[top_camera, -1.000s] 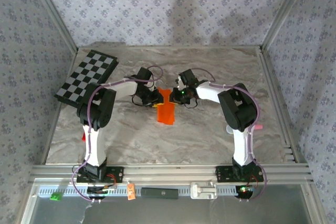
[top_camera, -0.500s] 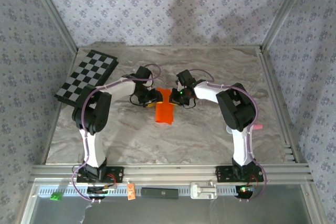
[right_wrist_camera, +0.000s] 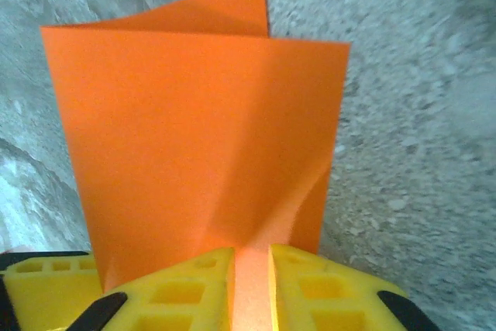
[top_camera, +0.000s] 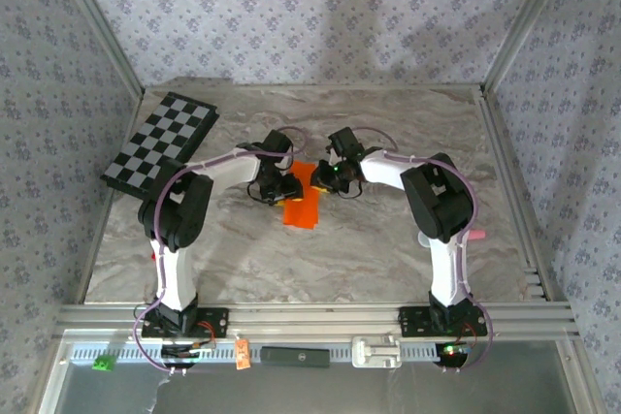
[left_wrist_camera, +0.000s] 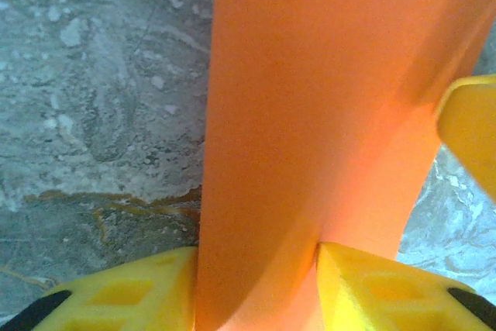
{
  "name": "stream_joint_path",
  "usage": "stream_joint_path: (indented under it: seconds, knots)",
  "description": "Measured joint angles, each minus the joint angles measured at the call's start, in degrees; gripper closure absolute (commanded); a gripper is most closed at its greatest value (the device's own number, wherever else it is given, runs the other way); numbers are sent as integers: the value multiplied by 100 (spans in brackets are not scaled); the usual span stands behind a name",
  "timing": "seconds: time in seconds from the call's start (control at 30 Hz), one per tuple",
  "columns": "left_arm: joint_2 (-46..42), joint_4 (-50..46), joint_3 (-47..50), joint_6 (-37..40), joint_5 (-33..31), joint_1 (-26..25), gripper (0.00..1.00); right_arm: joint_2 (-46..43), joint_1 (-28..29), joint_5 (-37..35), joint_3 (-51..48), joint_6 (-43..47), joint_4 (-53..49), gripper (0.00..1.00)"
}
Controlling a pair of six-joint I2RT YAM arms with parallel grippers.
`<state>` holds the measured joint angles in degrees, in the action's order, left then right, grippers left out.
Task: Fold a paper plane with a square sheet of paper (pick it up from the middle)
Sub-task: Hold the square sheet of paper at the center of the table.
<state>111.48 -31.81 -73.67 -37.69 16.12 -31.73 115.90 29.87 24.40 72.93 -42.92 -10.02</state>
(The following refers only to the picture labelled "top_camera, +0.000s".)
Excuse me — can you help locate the orange cloth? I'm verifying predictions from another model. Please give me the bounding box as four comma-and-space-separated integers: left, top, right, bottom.
281, 160, 322, 231

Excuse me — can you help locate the pink toy microphone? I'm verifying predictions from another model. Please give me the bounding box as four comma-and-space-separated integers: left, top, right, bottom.
417, 228, 486, 248

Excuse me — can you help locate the black and grey chessboard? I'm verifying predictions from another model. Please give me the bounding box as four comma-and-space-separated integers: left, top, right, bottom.
100, 91, 220, 201

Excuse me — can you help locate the black bar device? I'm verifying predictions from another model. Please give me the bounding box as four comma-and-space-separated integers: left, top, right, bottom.
259, 345, 331, 369

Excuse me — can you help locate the orange tag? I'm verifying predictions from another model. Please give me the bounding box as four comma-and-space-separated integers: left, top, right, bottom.
234, 338, 252, 370

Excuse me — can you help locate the black left gripper cable loop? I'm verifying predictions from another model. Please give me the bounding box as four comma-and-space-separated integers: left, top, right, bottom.
245, 179, 276, 206

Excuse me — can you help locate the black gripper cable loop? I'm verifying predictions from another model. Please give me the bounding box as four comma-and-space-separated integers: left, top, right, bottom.
245, 179, 276, 206
337, 175, 366, 201

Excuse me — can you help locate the black right gripper cable loop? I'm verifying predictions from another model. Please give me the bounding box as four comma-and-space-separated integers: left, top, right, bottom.
337, 175, 366, 201

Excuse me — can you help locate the aluminium frame cross rail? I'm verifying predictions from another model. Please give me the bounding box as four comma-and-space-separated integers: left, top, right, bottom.
55, 302, 581, 342

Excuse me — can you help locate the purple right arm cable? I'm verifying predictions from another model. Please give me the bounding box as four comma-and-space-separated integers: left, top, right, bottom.
348, 125, 495, 376

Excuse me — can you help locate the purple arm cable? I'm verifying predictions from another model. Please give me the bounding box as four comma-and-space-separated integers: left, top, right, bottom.
131, 125, 311, 376
348, 125, 495, 376

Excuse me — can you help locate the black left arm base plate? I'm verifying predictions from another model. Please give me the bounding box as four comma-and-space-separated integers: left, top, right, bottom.
142, 305, 230, 339

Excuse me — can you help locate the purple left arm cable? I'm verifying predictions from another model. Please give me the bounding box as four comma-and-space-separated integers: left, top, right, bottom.
131, 125, 311, 376

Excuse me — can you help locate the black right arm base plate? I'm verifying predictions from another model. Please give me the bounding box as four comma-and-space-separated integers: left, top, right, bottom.
397, 305, 489, 337

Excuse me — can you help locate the white plastic bracket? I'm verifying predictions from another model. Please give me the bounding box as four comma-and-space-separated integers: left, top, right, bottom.
351, 334, 403, 369

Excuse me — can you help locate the aluminium table side rail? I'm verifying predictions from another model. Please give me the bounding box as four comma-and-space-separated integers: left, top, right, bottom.
75, 88, 147, 303
477, 86, 554, 302

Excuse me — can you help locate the grey slotted cable tray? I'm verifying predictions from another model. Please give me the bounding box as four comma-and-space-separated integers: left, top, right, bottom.
70, 341, 474, 366

